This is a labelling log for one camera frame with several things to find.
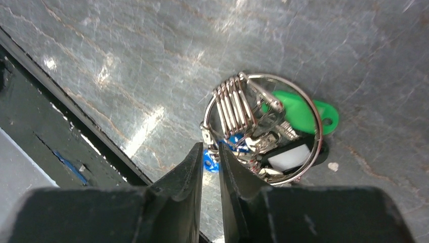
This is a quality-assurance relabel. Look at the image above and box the large silver keyring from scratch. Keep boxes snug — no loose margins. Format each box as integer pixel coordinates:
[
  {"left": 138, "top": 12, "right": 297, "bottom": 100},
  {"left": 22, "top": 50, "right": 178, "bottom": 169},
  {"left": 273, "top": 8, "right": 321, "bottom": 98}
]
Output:
[{"left": 200, "top": 72, "right": 326, "bottom": 185}]

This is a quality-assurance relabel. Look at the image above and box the blue key tag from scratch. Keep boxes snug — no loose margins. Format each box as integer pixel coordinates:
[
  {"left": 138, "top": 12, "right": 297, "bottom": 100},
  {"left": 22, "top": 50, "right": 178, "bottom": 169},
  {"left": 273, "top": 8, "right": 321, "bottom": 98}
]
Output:
[{"left": 203, "top": 134, "right": 251, "bottom": 173}]

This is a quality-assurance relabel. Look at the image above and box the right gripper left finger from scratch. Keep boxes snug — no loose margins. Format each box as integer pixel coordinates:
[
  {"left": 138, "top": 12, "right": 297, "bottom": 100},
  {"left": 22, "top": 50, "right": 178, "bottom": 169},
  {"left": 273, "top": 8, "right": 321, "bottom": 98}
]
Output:
[{"left": 134, "top": 142, "right": 203, "bottom": 242}]

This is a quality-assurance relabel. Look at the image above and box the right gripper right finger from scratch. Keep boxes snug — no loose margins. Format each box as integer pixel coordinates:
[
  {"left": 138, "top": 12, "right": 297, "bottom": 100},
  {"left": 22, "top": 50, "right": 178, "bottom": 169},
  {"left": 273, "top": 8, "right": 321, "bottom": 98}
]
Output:
[{"left": 219, "top": 143, "right": 278, "bottom": 242}]

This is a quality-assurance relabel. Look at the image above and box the green key tag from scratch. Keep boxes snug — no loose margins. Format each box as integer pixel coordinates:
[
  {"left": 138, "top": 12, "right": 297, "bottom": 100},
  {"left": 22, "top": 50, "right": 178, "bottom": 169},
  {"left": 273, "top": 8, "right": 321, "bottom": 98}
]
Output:
[{"left": 272, "top": 90, "right": 339, "bottom": 135}]

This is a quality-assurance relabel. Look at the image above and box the black and white key fob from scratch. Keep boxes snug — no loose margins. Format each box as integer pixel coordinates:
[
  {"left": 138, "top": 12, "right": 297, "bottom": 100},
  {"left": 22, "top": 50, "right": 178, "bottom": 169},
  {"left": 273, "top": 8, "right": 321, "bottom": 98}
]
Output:
[{"left": 260, "top": 141, "right": 313, "bottom": 172}]

